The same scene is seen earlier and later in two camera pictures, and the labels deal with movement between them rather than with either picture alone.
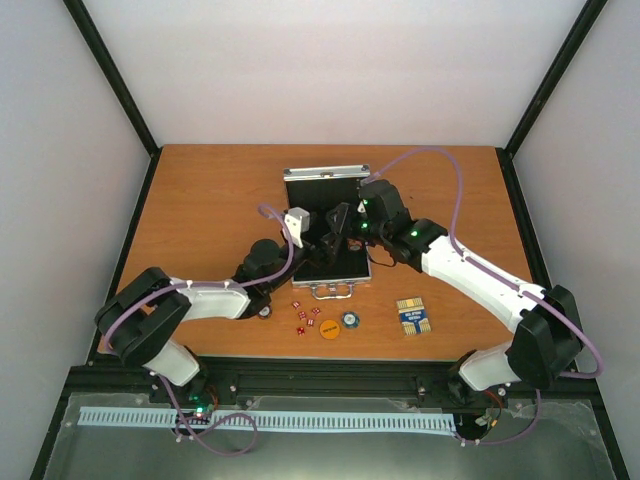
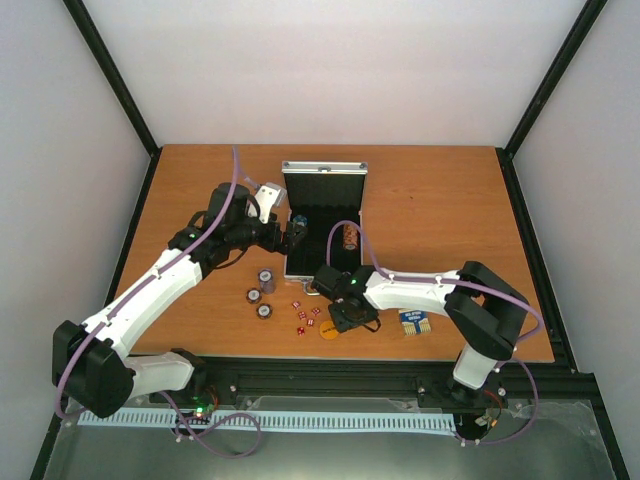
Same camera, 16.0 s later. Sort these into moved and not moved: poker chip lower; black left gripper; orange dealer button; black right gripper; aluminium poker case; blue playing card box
Moved: black right gripper; black left gripper
Not moved: blue playing card box; poker chip lower; aluminium poker case; orange dealer button
